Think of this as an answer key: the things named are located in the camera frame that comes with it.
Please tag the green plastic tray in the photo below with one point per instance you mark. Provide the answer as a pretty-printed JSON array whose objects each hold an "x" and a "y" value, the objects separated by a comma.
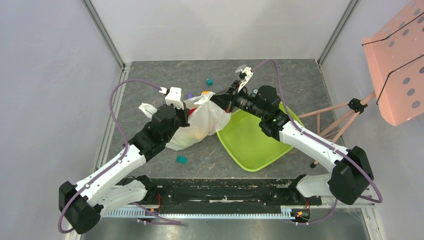
[{"x": 247, "y": 145}]

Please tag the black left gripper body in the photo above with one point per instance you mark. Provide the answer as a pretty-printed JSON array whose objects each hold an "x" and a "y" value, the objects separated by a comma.
[{"x": 181, "y": 120}]

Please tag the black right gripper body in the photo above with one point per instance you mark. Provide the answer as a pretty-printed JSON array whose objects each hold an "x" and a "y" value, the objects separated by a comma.
[{"x": 230, "y": 100}]

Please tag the red fake apple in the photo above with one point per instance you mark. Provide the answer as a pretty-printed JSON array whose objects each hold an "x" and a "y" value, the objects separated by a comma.
[{"x": 191, "y": 111}]

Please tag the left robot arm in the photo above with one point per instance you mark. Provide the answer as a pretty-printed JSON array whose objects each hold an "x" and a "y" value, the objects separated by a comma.
[{"x": 84, "y": 203}]

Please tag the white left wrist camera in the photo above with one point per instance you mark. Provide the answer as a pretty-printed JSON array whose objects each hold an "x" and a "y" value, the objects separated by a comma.
[{"x": 173, "y": 97}]

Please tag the white plastic bag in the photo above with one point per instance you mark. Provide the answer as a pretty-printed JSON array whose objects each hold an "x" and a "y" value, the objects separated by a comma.
[{"x": 198, "y": 122}]

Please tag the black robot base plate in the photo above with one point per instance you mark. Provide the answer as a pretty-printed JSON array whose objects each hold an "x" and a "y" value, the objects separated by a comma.
[{"x": 267, "y": 191}]

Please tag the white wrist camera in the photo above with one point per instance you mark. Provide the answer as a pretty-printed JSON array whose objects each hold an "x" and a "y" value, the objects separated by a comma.
[
  {"x": 245, "y": 73},
  {"x": 173, "y": 97}
]

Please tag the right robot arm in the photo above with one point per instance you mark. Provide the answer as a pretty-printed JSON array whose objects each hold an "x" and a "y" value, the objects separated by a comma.
[{"x": 349, "y": 171}]

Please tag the teal block near base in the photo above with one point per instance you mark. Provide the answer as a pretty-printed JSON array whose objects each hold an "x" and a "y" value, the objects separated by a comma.
[{"x": 181, "y": 159}]

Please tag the pink music stand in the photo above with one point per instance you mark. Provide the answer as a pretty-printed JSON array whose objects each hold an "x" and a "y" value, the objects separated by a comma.
[{"x": 374, "y": 74}]

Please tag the teal cube block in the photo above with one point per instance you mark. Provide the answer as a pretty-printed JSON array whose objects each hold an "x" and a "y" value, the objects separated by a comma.
[{"x": 209, "y": 82}]

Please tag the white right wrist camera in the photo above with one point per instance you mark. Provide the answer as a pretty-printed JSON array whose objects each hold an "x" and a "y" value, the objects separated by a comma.
[{"x": 245, "y": 73}]

